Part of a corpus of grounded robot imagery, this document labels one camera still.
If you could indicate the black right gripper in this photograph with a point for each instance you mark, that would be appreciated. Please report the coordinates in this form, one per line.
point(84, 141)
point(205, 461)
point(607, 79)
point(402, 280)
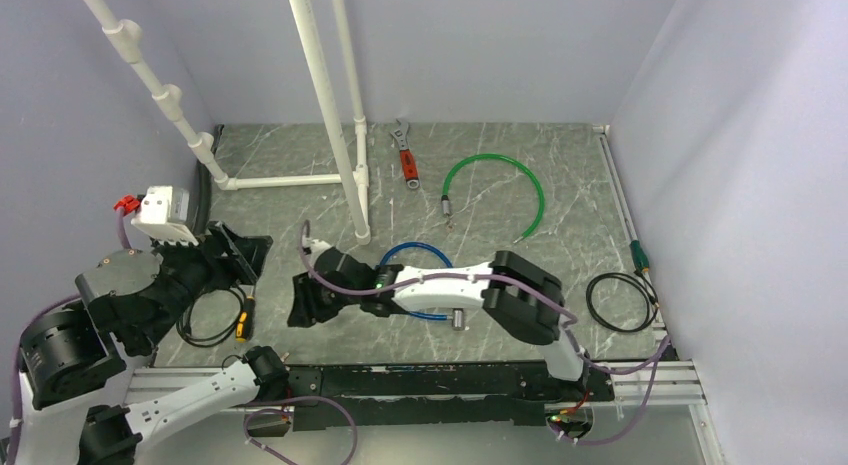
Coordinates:
point(303, 314)

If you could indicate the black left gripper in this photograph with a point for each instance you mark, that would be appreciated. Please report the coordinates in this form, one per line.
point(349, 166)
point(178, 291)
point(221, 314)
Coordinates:
point(247, 252)

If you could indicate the green cable lock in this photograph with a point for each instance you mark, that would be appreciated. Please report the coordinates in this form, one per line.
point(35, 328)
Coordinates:
point(520, 169)

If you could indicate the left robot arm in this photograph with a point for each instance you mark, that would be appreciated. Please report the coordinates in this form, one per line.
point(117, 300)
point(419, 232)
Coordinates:
point(72, 355)

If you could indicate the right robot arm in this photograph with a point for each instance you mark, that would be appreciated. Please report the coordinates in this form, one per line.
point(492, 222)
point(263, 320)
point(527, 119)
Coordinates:
point(522, 298)

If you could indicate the black foam tube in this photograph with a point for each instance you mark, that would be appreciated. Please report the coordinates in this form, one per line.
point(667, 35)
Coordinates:
point(200, 205)

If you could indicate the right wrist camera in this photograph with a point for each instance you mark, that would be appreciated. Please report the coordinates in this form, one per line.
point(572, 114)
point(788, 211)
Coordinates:
point(314, 247)

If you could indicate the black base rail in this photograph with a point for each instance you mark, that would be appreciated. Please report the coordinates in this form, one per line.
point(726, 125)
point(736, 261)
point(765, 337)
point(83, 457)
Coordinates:
point(416, 411)

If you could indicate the red handled adjustable wrench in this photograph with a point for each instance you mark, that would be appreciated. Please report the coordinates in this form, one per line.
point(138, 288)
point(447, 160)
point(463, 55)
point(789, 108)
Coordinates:
point(407, 161)

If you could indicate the white pvc pipe frame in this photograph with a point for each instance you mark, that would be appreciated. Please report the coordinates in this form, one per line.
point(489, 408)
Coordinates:
point(255, 61)

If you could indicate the green handled screwdriver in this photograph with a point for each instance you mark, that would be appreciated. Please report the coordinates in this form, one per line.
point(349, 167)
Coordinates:
point(639, 258)

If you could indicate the aluminium frame rail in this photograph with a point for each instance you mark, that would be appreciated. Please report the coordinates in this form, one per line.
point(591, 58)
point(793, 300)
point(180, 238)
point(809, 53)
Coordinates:
point(675, 383)

